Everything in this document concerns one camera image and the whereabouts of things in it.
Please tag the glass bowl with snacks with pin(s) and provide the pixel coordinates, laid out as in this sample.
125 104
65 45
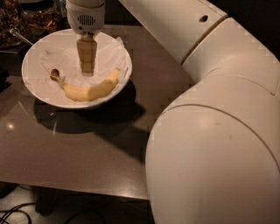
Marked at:
29 18

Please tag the yellow banana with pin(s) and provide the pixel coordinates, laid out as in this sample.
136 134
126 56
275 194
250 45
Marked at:
87 94

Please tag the white bowl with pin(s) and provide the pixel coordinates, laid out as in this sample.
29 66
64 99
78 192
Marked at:
38 80

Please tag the white paper napkin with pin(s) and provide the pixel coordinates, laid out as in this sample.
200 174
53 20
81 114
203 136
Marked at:
110 54

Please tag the metal spoon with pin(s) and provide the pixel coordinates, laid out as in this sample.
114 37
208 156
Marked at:
17 34

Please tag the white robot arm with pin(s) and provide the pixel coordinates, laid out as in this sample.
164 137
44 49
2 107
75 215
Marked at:
213 155

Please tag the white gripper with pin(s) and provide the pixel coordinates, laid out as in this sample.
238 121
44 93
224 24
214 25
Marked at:
86 21

